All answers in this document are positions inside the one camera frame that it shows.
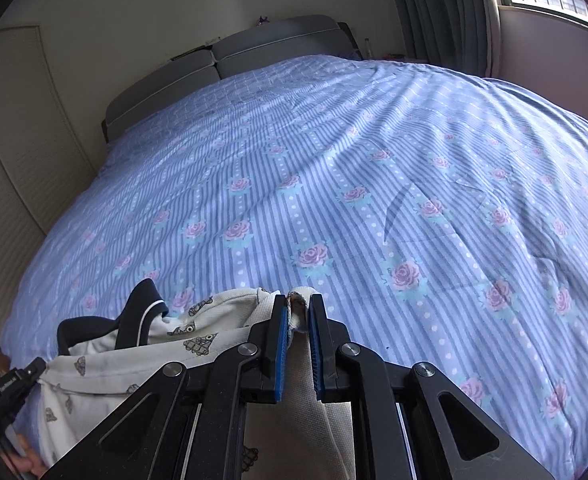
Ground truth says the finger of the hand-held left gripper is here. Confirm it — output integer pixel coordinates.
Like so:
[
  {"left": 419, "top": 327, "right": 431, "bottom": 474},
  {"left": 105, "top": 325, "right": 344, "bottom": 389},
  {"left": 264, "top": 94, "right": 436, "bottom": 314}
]
[{"left": 0, "top": 357, "right": 46, "bottom": 431}]

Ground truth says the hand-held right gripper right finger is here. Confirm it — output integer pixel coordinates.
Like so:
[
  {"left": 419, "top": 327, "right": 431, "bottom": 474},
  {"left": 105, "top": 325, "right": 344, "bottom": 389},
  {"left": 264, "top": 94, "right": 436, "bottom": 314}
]
[{"left": 308, "top": 292, "right": 545, "bottom": 480}]

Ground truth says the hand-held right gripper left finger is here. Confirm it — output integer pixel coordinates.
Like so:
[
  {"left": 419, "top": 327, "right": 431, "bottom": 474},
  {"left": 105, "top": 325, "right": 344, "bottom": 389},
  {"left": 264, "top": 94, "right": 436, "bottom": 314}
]
[{"left": 39, "top": 292, "right": 290, "bottom": 480}]

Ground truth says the cream printed polo shirt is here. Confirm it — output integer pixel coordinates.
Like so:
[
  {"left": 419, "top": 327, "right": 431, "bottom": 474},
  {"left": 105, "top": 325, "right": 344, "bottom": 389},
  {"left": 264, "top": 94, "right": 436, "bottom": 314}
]
[{"left": 39, "top": 278, "right": 355, "bottom": 480}]

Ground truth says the person's left hand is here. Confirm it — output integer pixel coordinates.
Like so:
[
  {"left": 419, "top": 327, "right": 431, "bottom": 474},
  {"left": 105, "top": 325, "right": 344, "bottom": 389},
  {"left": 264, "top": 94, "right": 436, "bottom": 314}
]
[{"left": 4, "top": 452, "right": 42, "bottom": 479}]

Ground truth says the blue striped floral duvet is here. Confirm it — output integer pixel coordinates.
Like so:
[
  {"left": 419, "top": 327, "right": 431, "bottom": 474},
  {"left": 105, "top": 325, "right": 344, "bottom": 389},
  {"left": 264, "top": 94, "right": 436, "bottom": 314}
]
[{"left": 0, "top": 55, "right": 588, "bottom": 480}]

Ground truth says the grey padded headboard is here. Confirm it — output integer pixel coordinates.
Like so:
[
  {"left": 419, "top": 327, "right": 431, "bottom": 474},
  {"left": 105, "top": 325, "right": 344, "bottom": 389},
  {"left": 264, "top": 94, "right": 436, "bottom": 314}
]
[{"left": 101, "top": 15, "right": 365, "bottom": 143}]

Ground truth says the grey-green curtain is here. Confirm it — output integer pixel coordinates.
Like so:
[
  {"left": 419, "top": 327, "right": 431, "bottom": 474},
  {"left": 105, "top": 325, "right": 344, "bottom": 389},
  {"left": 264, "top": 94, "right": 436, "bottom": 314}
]
[{"left": 389, "top": 0, "right": 505, "bottom": 78}]

